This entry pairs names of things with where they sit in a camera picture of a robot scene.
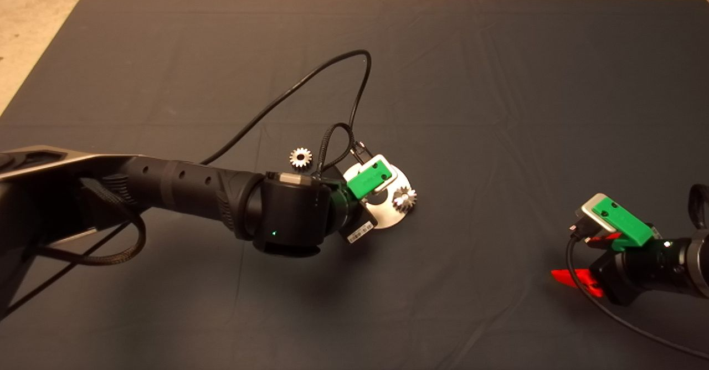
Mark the dark grey table cloth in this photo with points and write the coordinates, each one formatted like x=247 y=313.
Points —
x=443 y=82

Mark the small steel planetary gear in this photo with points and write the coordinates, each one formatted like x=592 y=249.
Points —
x=399 y=203
x=296 y=154

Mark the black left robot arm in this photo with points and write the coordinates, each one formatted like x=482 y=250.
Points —
x=183 y=187

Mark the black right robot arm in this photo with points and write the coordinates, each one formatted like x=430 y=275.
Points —
x=700 y=265

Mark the round metal carrier plate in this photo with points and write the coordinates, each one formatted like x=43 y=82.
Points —
x=388 y=215

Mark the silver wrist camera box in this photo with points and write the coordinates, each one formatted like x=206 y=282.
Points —
x=390 y=186
x=587 y=212

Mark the bright green camera mount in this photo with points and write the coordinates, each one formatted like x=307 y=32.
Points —
x=368 y=180
x=620 y=220

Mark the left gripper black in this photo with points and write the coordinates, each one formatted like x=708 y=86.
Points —
x=343 y=215

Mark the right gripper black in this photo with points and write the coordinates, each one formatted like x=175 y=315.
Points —
x=642 y=270

